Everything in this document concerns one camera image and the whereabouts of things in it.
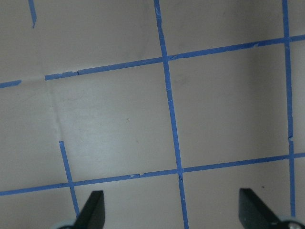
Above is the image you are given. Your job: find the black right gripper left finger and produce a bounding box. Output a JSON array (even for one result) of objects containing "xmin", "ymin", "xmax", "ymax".
[{"xmin": 74, "ymin": 190, "xmax": 105, "ymax": 229}]

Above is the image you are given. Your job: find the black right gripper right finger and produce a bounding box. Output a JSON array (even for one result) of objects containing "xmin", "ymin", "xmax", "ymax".
[{"xmin": 239, "ymin": 188, "xmax": 287, "ymax": 229}]

